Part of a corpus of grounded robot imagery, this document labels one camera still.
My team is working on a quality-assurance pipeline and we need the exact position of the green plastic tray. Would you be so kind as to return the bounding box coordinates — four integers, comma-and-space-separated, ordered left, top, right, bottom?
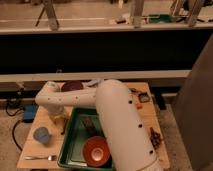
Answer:
57, 108, 115, 171

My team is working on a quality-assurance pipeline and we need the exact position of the blue box on floor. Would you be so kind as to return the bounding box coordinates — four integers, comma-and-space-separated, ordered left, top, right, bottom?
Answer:
22, 105, 38, 123

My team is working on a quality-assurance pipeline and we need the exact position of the silver fork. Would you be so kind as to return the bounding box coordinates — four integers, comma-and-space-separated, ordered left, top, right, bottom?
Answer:
24, 155, 57, 161

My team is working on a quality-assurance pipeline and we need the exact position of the bunch of dark grapes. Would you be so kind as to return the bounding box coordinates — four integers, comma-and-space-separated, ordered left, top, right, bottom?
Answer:
150, 128, 162, 149

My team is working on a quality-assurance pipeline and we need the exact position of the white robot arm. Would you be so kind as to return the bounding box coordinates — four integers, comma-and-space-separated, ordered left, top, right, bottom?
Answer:
35, 80, 163, 171

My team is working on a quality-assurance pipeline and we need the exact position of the black handled tool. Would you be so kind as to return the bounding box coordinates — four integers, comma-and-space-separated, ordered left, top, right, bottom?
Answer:
129, 88, 141, 94

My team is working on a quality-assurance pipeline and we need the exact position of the orange bowl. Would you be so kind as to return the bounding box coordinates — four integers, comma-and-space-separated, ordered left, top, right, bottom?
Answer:
83, 136, 111, 167

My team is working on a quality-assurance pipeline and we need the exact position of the black cable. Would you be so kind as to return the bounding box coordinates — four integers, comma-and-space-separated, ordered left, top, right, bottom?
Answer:
12, 119, 28, 152

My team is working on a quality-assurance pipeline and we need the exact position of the blue plastic cup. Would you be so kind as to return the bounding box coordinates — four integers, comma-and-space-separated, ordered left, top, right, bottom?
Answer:
33, 127, 50, 144

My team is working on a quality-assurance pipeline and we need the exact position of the yellow banana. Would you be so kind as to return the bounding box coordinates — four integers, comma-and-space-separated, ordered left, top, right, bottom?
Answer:
50, 114, 69, 135

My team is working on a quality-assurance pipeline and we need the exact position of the brown chocolate bar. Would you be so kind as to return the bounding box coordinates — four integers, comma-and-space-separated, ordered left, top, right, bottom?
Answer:
82, 117, 97, 136

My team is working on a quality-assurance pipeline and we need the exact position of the orange carrot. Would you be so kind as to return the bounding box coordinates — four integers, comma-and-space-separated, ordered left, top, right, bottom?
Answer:
136, 104, 143, 109

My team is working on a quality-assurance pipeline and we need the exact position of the purple bowl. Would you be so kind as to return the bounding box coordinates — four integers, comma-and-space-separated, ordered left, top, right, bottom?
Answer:
61, 80, 83, 92

